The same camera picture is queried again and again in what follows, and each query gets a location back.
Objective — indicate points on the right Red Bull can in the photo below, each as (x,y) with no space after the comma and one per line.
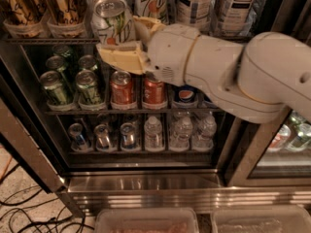
(128,137)

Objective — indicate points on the front right green can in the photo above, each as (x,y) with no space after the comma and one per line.
(87,84)

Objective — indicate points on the far left LaCroix can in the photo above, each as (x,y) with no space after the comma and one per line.
(23,12)

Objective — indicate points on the middle right green can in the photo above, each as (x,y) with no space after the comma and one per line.
(89,62)

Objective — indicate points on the red can behind glass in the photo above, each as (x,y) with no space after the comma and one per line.
(280,138)

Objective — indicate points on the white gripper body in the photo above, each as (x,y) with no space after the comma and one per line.
(169,52)

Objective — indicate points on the right water bottle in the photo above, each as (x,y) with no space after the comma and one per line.
(202,139)

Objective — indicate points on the left water bottle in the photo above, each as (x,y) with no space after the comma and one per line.
(153,134)

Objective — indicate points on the pepsi can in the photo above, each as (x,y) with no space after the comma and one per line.
(184,94)
(208,102)

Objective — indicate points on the left Teas Tea bottle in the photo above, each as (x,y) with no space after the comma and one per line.
(194,13)

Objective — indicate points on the left clear plastic bin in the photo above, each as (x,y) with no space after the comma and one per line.
(153,220)

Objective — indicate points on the rear green can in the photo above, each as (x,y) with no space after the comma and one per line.
(65,51)

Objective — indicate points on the front right orange can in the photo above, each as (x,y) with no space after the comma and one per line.
(154,90)

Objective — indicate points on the stainless steel fridge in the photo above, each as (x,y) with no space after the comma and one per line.
(238,172)

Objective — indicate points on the middle Red Bull can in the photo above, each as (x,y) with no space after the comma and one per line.
(102,135)

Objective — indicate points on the front left orange can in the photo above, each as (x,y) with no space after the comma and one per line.
(122,88)

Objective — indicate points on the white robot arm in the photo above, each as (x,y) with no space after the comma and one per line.
(255,81)

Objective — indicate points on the red bull can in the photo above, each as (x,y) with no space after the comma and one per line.
(77,133)
(128,137)
(102,135)

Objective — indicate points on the water bottle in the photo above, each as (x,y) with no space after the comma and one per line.
(180,134)
(153,134)
(202,139)

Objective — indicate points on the orange can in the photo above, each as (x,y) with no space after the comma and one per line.
(122,88)
(154,90)

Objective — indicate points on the front right Pepsi can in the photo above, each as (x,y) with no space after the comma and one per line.
(208,102)

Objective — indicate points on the lacroix can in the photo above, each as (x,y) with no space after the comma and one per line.
(23,12)
(67,12)

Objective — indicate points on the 7up can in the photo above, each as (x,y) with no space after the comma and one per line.
(112,22)
(152,8)

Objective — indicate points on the right Teas Tea bottle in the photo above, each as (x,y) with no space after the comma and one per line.
(232,15)

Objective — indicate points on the front left Pepsi can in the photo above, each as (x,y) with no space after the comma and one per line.
(184,94)

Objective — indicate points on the middle water bottle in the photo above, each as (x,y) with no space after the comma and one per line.
(180,134)

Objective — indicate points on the right clear plastic bin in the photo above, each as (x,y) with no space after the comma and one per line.
(261,219)

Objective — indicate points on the open fridge door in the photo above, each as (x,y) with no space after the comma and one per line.
(36,139)

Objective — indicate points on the middle left green can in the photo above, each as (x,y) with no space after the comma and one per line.
(59,64)

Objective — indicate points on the clear plastic bin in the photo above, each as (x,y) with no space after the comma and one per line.
(153,220)
(261,219)

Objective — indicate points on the front left green can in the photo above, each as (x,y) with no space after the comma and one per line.
(56,88)

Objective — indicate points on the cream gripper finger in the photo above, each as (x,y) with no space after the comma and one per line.
(128,56)
(146,27)

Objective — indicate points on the teas tea bottle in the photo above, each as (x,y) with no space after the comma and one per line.
(232,15)
(194,13)

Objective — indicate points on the left Red Bull can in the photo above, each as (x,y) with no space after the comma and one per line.
(77,133)

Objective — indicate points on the green can behind glass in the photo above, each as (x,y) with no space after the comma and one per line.
(301,132)

